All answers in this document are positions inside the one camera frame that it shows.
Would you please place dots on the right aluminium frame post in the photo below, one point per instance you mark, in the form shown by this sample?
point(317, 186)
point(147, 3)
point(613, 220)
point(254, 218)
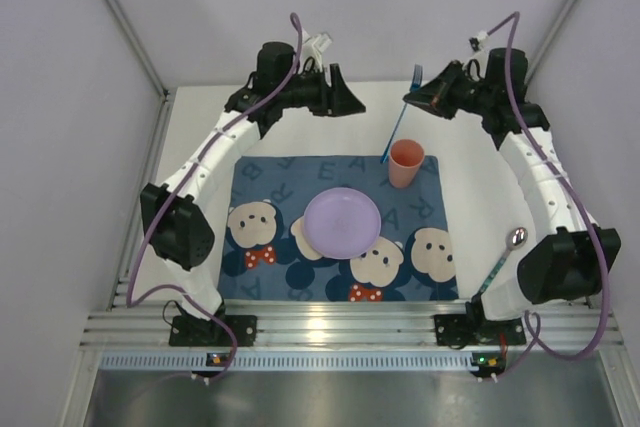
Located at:
point(550, 35)

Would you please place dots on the aluminium mounting rail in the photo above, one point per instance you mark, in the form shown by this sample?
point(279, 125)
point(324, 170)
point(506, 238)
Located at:
point(329, 326)

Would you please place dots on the aluminium frame post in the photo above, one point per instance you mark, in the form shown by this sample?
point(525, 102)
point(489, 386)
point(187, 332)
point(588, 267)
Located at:
point(550, 35)
point(136, 46)

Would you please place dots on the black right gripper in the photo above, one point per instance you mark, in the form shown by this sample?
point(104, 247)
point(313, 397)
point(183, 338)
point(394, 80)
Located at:
point(455, 92)

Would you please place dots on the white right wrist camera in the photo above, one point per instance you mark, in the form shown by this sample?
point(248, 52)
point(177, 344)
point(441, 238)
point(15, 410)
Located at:
point(478, 42)

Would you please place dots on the purple plastic plate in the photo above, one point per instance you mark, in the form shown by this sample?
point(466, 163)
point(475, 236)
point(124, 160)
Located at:
point(341, 223)

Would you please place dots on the left aluminium frame post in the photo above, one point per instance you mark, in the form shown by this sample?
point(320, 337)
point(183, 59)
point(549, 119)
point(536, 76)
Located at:
point(136, 46)

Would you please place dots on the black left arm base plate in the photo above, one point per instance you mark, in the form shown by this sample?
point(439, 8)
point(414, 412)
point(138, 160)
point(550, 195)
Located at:
point(189, 331)

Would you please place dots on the coral plastic cup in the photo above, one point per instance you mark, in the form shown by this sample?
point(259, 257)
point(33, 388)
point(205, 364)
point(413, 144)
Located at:
point(405, 158)

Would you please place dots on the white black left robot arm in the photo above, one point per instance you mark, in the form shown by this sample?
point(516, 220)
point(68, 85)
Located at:
point(173, 212)

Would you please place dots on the blue bear print placemat cloth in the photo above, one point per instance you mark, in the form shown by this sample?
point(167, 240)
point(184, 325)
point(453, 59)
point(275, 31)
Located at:
point(266, 256)

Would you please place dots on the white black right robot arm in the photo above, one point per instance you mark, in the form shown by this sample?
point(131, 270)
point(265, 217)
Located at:
point(562, 262)

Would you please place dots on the metal spoon patterned handle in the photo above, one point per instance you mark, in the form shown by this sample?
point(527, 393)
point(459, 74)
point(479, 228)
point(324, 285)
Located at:
point(514, 240)

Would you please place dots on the blue slotted cable duct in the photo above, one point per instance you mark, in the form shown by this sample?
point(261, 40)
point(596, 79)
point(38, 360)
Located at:
point(290, 361)

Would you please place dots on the blue plastic fork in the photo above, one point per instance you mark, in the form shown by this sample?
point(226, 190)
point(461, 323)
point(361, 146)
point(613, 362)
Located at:
point(416, 82)

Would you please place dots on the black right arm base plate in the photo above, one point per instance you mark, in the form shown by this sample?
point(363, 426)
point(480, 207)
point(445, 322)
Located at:
point(457, 331)

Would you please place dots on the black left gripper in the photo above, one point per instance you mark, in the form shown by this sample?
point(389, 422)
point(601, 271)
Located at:
point(327, 91)

